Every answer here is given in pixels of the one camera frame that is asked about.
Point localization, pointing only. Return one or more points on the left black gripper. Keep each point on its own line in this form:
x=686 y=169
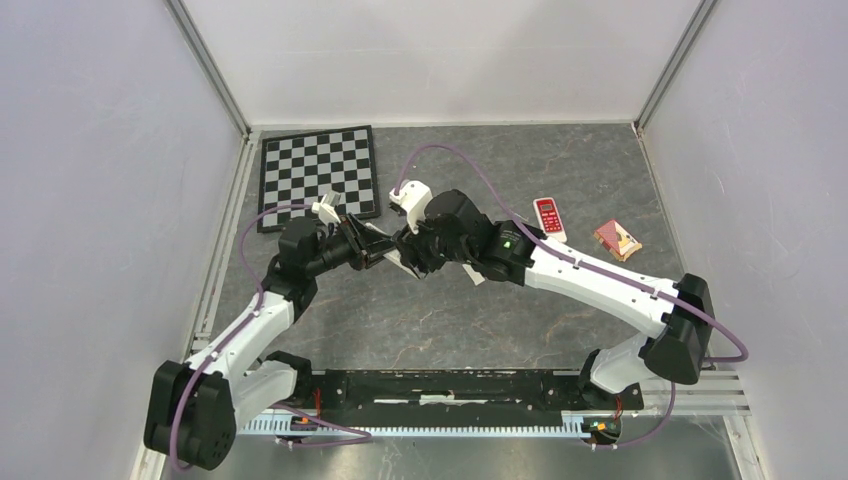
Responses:
x=377 y=246

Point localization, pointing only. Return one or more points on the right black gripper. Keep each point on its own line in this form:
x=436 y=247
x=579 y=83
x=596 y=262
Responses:
x=410 y=244

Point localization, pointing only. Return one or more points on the long white remote cover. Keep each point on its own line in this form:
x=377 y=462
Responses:
x=476 y=277

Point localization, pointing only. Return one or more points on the red white remote control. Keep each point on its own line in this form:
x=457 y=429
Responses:
x=549 y=218

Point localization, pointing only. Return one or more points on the long white remote control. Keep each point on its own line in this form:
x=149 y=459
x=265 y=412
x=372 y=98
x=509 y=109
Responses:
x=393 y=256

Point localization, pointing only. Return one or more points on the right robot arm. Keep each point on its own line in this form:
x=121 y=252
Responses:
x=672 y=337

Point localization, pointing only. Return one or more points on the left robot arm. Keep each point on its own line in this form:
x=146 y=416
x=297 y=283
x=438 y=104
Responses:
x=197 y=406

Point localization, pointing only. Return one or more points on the black white chessboard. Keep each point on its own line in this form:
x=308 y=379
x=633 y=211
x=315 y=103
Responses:
x=302 y=168

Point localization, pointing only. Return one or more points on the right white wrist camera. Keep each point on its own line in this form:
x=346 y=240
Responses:
x=411 y=199

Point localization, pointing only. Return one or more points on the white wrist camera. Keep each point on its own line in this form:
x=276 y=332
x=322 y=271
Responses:
x=411 y=199
x=325 y=208

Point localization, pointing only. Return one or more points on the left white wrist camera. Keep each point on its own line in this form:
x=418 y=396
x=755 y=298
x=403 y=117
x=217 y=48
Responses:
x=325 y=208

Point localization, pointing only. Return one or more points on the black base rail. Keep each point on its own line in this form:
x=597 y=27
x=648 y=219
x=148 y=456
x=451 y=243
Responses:
x=454 y=398

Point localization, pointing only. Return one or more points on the white toothed cable duct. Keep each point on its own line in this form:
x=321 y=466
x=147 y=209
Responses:
x=281 y=423

